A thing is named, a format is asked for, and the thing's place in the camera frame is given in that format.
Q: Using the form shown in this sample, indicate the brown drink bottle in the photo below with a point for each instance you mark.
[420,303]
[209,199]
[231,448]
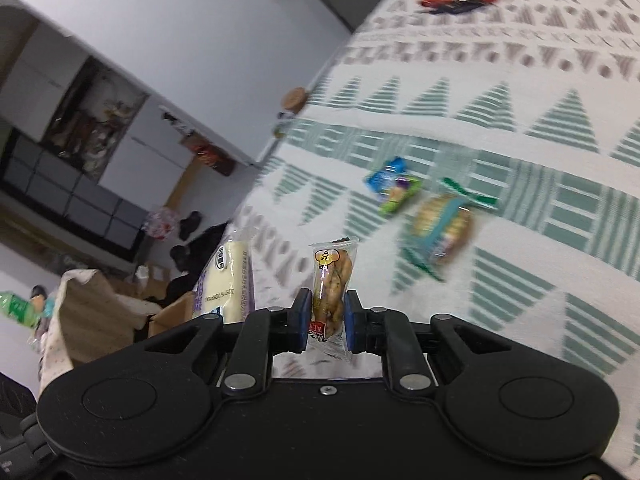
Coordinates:
[206,152]

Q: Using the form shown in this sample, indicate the white cloth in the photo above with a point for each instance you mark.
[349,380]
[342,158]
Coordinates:
[80,310]

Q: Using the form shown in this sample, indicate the blue and green snack packet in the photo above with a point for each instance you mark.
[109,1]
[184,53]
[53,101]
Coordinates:
[392,185]

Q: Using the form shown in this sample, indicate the cardboard box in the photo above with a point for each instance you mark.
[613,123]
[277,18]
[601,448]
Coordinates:
[170,320]

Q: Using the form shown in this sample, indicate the printed triangle-pattern blanket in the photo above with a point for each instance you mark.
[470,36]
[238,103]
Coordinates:
[500,110]

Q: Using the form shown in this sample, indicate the brown paper cup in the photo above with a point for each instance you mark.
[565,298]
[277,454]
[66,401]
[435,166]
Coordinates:
[295,99]

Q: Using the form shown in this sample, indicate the black shoe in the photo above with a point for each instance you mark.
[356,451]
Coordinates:
[191,225]
[179,256]

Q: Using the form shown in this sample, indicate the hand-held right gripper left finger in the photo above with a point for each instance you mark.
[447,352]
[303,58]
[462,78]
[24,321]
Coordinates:
[301,320]

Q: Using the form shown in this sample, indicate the clear sandwich packet green ribbon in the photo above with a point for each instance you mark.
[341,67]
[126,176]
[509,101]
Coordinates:
[442,230]

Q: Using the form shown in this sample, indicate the white cabinet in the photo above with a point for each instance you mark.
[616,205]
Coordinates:
[145,160]

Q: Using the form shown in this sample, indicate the black clothes pile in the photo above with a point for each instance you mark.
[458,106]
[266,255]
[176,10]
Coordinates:
[207,255]

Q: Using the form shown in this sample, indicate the white bread packet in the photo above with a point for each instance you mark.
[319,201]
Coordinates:
[230,275]

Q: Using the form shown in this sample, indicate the green plastic bottle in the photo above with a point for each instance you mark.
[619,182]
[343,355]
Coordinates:
[15,307]

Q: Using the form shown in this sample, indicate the pack of pink-label bottles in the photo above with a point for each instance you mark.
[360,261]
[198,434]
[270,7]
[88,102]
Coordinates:
[161,222]

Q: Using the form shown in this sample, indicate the clear orange-label snack packet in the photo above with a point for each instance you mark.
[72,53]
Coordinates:
[330,270]

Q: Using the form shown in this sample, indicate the plastic bag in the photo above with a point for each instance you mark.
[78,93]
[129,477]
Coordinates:
[282,125]

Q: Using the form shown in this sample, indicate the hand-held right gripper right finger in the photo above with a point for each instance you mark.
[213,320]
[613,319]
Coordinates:
[351,322]

